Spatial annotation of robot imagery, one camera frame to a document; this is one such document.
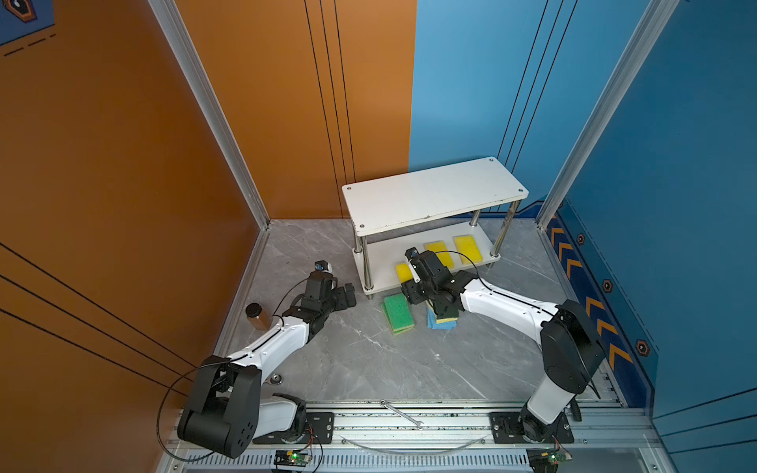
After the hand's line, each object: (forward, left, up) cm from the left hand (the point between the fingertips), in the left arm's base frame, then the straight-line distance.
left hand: (341, 287), depth 90 cm
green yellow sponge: (-6, -18, -5) cm, 19 cm away
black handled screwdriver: (-31, -64, -8) cm, 71 cm away
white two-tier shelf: (+8, -33, +25) cm, 42 cm away
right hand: (0, -21, +2) cm, 21 cm away
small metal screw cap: (-25, +16, -7) cm, 30 cm away
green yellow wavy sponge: (-8, -32, 0) cm, 33 cm away
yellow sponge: (+17, -42, -1) cm, 45 cm away
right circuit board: (-42, -53, -9) cm, 68 cm away
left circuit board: (-42, +9, -11) cm, 44 cm away
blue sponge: (-8, -28, -6) cm, 30 cm away
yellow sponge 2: (+1, -30, +15) cm, 33 cm away
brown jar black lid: (-9, +24, -1) cm, 25 cm away
